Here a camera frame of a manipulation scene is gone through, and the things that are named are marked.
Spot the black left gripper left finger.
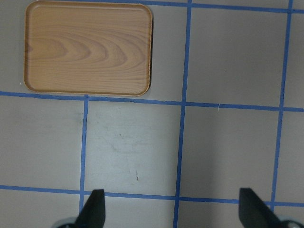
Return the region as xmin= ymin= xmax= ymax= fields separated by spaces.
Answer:
xmin=75 ymin=190 xmax=105 ymax=228

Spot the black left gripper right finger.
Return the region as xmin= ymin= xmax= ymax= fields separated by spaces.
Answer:
xmin=238 ymin=188 xmax=285 ymax=228

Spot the wooden tray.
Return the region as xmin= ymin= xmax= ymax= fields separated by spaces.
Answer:
xmin=24 ymin=0 xmax=153 ymax=96

